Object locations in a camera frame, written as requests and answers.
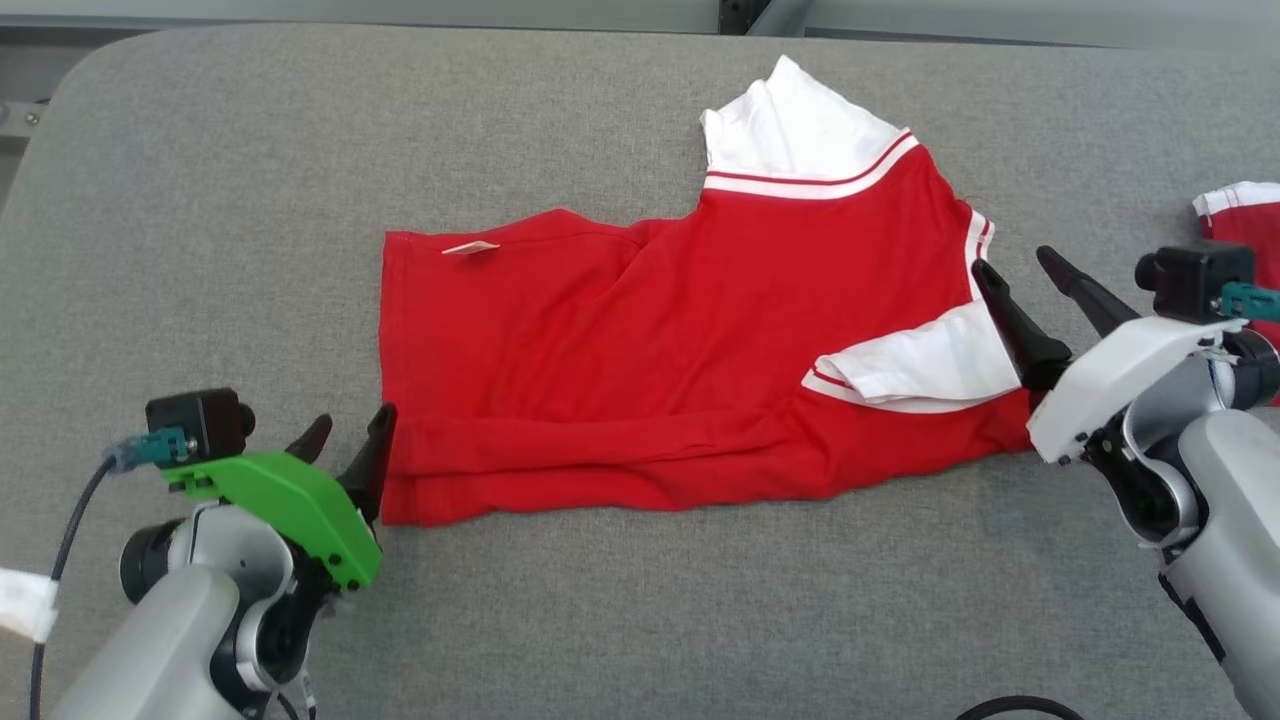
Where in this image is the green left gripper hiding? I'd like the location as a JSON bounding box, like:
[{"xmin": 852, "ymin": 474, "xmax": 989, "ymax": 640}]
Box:
[{"xmin": 160, "ymin": 402, "xmax": 399, "ymax": 593}]

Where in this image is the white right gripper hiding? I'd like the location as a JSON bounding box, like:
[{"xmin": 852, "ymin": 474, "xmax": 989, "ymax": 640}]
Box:
[{"xmin": 971, "ymin": 245, "xmax": 1249, "ymax": 465}]

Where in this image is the red and white t-shirt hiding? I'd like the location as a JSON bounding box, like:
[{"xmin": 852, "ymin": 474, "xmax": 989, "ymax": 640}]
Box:
[{"xmin": 378, "ymin": 54, "xmax": 1046, "ymax": 528}]

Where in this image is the red white garment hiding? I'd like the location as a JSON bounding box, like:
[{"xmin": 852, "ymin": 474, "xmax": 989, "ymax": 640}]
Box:
[{"xmin": 1192, "ymin": 180, "xmax": 1280, "ymax": 291}]

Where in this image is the black cable with teal connector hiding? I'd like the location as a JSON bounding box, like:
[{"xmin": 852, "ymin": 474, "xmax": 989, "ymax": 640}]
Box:
[
  {"xmin": 28, "ymin": 428, "xmax": 191, "ymax": 720},
  {"xmin": 1218, "ymin": 282, "xmax": 1280, "ymax": 324}
]

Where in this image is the white cable tag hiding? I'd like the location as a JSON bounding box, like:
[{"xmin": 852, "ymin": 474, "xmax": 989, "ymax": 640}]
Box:
[{"xmin": 0, "ymin": 567, "xmax": 59, "ymax": 643}]

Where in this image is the thin black cable loop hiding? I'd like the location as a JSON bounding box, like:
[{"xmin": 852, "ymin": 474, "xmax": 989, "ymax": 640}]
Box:
[{"xmin": 955, "ymin": 695, "xmax": 1087, "ymax": 720}]

